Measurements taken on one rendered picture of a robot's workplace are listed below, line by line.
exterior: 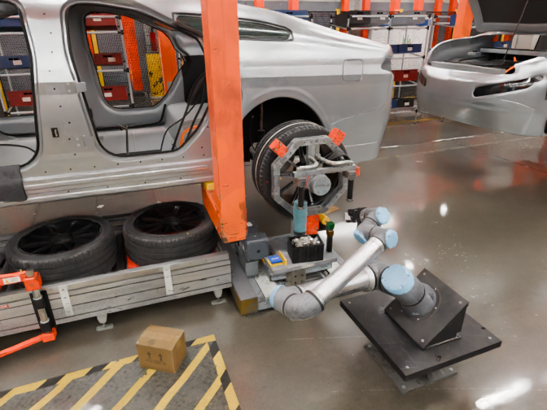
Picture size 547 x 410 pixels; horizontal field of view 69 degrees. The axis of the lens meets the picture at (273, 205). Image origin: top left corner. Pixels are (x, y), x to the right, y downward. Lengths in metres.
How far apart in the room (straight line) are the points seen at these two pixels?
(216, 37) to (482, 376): 2.32
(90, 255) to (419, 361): 2.00
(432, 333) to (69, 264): 2.11
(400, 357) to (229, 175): 1.34
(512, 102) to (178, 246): 3.44
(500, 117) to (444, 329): 2.88
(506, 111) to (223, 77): 3.14
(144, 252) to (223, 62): 1.35
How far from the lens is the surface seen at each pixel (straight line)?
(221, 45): 2.24
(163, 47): 4.95
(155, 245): 2.74
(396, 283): 2.11
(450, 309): 2.25
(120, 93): 6.27
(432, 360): 2.21
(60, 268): 2.78
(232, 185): 2.41
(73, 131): 2.82
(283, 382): 2.39
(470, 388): 2.58
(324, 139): 2.62
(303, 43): 2.98
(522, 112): 4.66
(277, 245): 3.11
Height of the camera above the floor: 1.79
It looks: 24 degrees down
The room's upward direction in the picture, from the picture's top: 1 degrees counter-clockwise
